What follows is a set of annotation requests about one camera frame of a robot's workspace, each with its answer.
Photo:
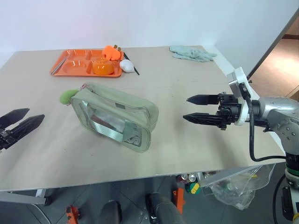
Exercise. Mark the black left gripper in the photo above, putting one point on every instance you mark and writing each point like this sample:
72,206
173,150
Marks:
5,138

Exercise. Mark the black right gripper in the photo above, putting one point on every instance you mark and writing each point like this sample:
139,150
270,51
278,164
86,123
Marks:
230,109

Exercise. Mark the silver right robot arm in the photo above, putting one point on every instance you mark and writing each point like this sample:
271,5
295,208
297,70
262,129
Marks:
278,109

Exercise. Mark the green transparent pouch bag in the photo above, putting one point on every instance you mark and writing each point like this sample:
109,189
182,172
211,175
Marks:
130,109

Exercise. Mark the green fuzzy zipper charm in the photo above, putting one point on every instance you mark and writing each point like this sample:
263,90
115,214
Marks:
66,96

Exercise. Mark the pale blue-green cloth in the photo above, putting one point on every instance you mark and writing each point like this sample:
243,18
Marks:
191,53

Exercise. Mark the metal chopsticks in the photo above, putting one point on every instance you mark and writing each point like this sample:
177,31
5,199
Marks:
59,65

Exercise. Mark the drink can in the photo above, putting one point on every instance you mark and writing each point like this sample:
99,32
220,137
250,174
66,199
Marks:
192,177
183,178

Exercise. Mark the orange compartment tray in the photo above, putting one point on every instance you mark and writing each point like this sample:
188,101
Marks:
77,67

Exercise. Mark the black chopsticks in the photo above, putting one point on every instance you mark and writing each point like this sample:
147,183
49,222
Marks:
135,68

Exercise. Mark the green and yellow round object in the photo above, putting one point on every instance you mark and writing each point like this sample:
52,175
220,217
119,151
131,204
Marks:
193,188

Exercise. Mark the white rounded object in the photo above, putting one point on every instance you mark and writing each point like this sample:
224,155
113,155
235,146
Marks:
126,65

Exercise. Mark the clear plastic bag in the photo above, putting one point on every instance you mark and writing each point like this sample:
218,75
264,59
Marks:
236,191

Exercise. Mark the brown wooden door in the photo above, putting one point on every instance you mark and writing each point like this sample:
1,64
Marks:
278,60

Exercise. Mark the orange translucent bowl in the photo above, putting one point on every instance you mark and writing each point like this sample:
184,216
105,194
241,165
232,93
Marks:
102,67

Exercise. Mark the brown wooden spoon heads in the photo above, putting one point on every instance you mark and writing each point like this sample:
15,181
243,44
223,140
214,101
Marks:
118,48

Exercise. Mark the orange plush toy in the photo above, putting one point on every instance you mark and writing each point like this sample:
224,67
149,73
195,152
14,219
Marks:
112,52

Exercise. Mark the dark rounded shape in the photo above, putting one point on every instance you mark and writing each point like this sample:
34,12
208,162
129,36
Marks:
165,210

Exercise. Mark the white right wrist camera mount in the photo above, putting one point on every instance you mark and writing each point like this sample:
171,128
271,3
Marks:
243,78

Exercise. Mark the grey table frame bar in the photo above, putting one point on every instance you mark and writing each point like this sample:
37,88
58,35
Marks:
23,198

